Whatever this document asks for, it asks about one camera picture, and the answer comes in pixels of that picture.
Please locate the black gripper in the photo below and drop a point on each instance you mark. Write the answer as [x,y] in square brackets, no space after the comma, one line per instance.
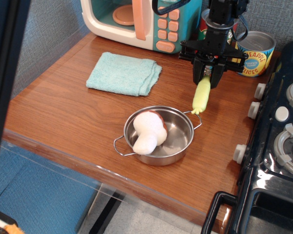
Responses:
[213,53]

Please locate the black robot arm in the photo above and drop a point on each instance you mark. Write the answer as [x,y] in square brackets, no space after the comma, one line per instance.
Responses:
[226,11]

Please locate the small metal pot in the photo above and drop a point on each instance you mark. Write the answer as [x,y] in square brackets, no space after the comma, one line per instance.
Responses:
[180,133]

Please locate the tomato sauce can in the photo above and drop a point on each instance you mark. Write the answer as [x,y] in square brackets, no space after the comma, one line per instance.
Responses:
[203,27]

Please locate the pineapple slices can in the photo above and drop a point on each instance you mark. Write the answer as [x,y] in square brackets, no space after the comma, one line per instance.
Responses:
[259,46]

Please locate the white plush mushroom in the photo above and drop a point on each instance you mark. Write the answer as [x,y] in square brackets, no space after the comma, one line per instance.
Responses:
[151,131]

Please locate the light blue folded cloth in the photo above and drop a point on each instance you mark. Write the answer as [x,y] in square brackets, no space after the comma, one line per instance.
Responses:
[124,75]

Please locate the teal toy microwave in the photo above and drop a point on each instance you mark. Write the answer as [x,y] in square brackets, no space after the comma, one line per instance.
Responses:
[134,22]

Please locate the black toy stove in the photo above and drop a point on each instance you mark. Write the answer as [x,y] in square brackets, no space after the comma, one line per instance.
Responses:
[264,201]

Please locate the orange plush toy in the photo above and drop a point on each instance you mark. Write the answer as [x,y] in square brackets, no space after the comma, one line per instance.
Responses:
[13,229]

